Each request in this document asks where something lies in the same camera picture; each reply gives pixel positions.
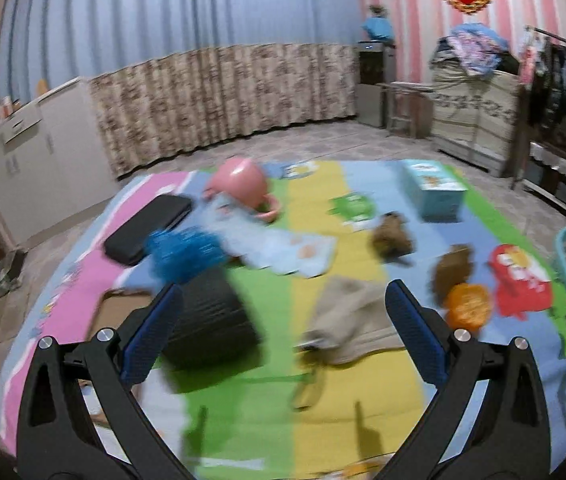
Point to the white cabinet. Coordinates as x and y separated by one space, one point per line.
28 160

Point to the striped cartoon printed blanket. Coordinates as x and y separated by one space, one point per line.
313 240

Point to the black zip case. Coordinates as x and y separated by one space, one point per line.
145 230

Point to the blue and floral curtain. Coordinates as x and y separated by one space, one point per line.
163 20

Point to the small round side table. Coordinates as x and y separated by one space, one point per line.
408 105

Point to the red white hanging bag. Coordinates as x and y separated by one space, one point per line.
528 60

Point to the beige garment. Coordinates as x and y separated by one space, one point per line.
353 315

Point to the low cabinet with lace cloth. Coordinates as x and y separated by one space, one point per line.
558 175

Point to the chest with patterned cover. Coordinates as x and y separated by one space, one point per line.
473 110

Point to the grey water dispenser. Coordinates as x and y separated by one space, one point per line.
373 85

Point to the brown flat cardboard box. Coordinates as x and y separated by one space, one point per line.
118 310

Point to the clothes rack with dark clothes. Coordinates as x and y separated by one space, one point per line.
563 80

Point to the light blue printed cloth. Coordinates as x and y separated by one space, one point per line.
283 250

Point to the orange peel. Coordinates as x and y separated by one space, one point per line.
468 306

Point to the light blue tissue box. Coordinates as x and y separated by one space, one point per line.
433 190

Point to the blue mesh sponge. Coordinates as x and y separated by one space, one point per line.
183 252

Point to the black ribbed plastic container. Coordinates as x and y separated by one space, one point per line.
213 320

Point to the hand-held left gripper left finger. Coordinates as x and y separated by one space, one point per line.
153 332

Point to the blue covered plant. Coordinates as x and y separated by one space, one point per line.
378 25

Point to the pile of folded clothes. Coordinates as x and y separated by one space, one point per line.
473 45

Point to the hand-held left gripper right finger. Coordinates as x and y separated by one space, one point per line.
415 332

